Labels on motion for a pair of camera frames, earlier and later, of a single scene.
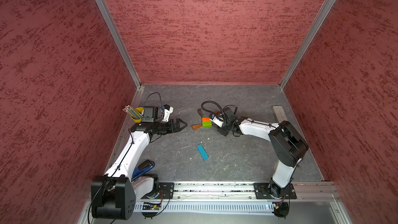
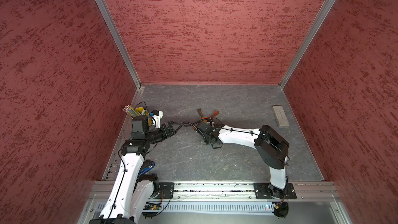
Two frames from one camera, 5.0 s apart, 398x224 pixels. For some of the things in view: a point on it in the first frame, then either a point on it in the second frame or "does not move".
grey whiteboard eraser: [280, 113] does not move
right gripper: [224, 133] → [204, 141]
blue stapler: [142, 168] does not move
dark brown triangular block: [200, 112] does not move
